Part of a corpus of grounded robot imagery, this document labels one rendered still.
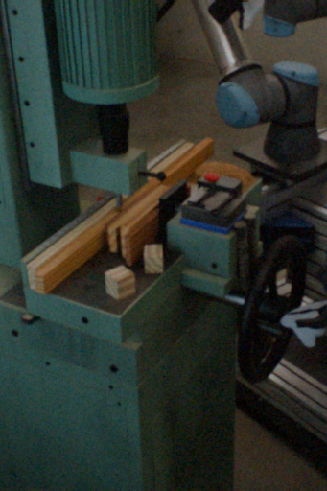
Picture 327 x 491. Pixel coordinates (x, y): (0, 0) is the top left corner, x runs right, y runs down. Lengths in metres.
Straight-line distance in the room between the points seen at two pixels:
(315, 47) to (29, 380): 3.64
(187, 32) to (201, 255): 4.00
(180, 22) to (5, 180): 3.93
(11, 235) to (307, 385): 0.99
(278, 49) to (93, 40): 3.76
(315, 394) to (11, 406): 0.86
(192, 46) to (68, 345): 4.05
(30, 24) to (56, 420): 0.80
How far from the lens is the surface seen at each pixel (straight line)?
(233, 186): 1.52
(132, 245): 1.47
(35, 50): 1.47
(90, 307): 1.38
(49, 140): 1.53
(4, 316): 1.62
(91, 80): 1.40
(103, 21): 1.36
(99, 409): 1.59
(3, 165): 1.57
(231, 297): 1.53
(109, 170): 1.51
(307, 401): 2.20
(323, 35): 4.93
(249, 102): 1.94
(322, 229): 2.06
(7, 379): 1.73
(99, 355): 1.50
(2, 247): 1.69
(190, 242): 1.49
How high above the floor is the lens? 1.70
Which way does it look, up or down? 31 degrees down
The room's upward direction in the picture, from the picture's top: 2 degrees counter-clockwise
